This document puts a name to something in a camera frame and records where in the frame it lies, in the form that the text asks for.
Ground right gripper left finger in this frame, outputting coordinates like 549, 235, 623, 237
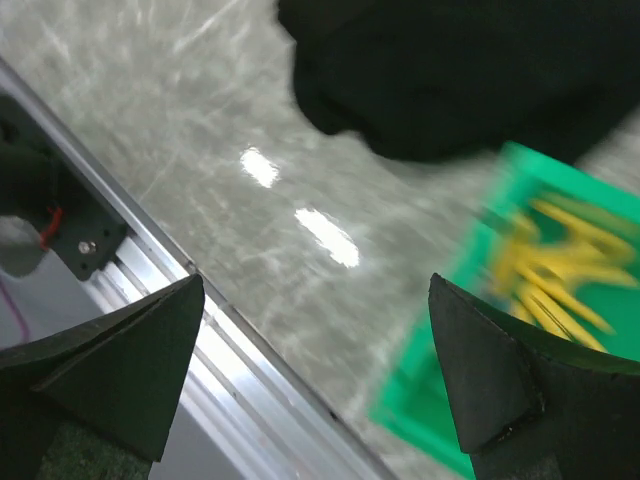
1, 274, 205, 479

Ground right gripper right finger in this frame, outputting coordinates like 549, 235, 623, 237
429, 275, 639, 479

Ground black underwear front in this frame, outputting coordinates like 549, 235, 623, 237
276, 0, 639, 164

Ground yellow clothespins in bin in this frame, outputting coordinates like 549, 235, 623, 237
487, 194, 639, 352

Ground green plastic bin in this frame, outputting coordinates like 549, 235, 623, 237
371, 144, 639, 479

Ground aluminium mounting rail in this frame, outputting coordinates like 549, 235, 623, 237
1, 65, 390, 479

